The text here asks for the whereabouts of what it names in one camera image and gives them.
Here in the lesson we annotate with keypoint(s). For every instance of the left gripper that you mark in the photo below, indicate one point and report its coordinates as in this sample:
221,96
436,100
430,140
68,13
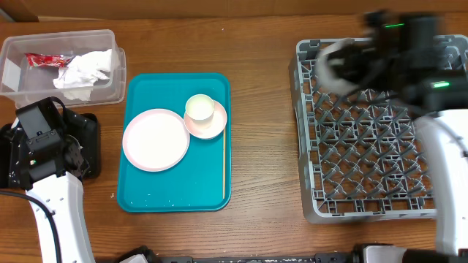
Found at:
81,147

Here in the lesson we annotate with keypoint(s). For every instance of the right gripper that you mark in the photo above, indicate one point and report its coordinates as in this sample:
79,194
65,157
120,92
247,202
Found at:
348,69

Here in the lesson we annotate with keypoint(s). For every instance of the grey small bowl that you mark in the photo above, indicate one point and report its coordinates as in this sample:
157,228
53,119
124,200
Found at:
326,77

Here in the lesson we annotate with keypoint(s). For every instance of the white napkin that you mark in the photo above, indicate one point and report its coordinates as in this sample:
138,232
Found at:
93,65
73,77

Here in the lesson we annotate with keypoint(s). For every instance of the large pink plate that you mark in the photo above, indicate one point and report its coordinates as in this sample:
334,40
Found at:
155,140

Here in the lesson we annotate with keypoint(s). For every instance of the red snack wrapper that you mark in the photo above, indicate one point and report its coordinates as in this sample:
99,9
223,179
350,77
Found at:
35,59

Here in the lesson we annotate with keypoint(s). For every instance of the small white cup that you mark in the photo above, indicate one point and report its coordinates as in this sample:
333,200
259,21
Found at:
200,108

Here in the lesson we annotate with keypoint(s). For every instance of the pink saucer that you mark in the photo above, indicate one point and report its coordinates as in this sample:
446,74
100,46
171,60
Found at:
218,123

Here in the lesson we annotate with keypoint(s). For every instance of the wooden chopstick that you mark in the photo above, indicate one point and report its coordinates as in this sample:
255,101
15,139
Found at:
224,165

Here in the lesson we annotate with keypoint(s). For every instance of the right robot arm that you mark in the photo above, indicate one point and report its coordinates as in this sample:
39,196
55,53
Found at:
404,59

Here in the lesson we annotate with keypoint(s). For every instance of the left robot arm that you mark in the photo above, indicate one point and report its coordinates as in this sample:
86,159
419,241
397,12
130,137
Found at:
57,204

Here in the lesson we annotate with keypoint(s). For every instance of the grey dishwasher rack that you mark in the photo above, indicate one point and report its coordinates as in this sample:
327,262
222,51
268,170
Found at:
356,163

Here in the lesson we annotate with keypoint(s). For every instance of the black rectangular tray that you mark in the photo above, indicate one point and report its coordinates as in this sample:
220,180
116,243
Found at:
21,169

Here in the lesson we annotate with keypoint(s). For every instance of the clear plastic bin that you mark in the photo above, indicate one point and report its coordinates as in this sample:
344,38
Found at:
24,84

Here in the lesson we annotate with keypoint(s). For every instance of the teal serving tray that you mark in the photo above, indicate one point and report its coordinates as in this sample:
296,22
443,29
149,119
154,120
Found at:
195,182

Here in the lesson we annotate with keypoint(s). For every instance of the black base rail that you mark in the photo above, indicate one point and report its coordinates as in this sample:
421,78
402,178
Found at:
144,254

